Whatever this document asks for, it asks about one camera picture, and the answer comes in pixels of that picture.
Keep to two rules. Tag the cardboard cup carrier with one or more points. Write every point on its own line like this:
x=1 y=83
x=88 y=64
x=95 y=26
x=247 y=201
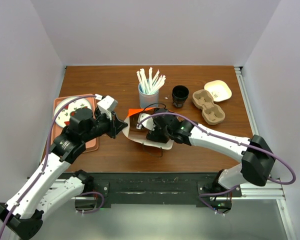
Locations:
x=211 y=112

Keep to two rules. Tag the orange paper bag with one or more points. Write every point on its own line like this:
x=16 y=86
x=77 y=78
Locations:
x=145 y=133

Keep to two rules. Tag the aluminium frame rail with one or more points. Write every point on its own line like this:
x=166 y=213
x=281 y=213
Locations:
x=271 y=191

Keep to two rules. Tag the pink tray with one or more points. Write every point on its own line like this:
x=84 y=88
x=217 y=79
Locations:
x=56 y=130

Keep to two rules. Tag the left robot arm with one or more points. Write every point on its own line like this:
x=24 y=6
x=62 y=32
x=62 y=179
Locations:
x=26 y=211

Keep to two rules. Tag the cream square plate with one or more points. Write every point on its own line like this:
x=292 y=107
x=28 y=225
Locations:
x=219 y=90

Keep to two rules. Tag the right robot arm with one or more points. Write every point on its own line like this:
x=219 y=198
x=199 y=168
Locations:
x=254 y=157

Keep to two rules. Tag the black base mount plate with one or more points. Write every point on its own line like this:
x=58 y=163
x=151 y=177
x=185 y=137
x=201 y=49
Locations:
x=153 y=188

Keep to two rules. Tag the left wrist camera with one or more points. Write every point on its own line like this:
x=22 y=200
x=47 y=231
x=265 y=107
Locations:
x=106 y=105

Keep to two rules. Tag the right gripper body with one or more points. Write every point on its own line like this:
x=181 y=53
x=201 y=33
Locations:
x=154 y=135

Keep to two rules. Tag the watermelon pattern plate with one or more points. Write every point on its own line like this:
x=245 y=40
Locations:
x=63 y=119

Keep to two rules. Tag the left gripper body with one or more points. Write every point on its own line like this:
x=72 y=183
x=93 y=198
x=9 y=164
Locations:
x=102 y=125

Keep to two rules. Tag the white wrapped straws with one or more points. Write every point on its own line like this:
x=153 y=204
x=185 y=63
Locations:
x=151 y=83

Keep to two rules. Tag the blue straw holder cup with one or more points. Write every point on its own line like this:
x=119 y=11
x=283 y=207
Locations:
x=146 y=100

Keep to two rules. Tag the stack of black cups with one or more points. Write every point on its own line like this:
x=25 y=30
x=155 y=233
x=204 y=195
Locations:
x=180 y=94

